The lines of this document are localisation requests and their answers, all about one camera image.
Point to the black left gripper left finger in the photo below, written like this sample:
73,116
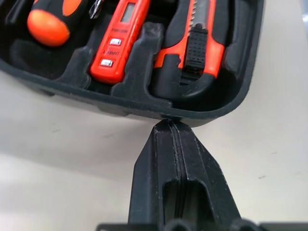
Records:
154,173

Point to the black plastic tool case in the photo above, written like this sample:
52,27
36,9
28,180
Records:
134,101

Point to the orange voltage tester pen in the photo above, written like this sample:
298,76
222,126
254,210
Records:
118,48

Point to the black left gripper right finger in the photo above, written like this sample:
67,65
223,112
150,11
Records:
207,178

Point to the orange black utility knife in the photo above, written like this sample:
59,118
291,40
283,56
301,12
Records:
199,48

